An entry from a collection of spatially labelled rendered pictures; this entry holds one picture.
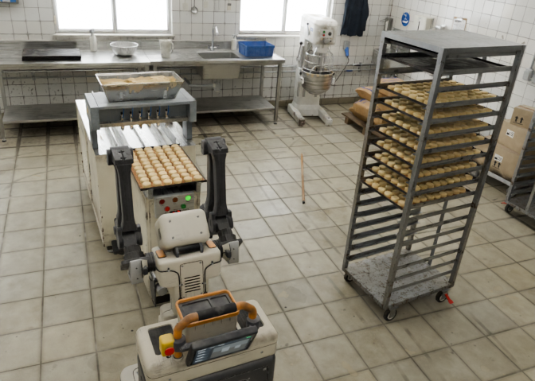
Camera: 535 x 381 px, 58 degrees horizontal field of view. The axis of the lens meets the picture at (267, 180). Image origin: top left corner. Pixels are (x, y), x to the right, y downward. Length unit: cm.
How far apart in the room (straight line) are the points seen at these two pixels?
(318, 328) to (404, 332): 56
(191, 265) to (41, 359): 137
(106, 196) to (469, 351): 266
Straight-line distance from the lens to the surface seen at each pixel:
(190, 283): 218
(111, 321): 337
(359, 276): 359
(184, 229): 212
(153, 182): 294
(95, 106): 344
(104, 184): 364
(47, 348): 329
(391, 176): 315
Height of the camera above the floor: 224
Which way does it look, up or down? 26 degrees down
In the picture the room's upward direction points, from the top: 5 degrees clockwise
